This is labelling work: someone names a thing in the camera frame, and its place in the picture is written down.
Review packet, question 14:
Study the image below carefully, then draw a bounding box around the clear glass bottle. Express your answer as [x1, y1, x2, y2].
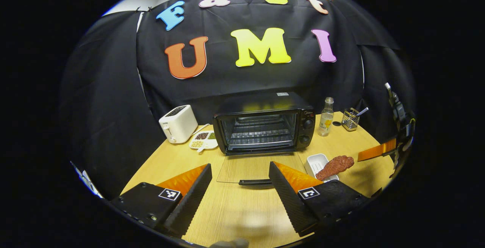
[318, 97, 335, 137]

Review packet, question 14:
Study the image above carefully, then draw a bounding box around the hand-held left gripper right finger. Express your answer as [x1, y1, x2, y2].
[268, 161, 372, 237]

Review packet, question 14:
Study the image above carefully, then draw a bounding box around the white rectangular dish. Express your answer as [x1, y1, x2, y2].
[305, 154, 340, 183]

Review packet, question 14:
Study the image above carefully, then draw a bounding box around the black electric oven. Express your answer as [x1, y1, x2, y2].
[213, 92, 316, 186]

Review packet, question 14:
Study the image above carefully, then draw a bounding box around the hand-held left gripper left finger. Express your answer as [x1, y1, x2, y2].
[112, 163, 213, 238]

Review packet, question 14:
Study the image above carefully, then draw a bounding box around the black backdrop cloth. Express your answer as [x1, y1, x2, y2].
[59, 0, 417, 199]

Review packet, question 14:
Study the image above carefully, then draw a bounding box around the brown meat piece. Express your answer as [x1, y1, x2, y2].
[316, 155, 355, 181]

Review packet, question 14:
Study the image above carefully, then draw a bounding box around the white toaster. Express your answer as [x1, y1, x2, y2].
[159, 105, 199, 144]

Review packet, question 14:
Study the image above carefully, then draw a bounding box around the white divided plate of beans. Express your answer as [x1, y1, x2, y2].
[189, 130, 219, 153]

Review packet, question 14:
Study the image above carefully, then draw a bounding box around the wire mesh utensil holder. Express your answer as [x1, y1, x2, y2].
[342, 108, 360, 132]

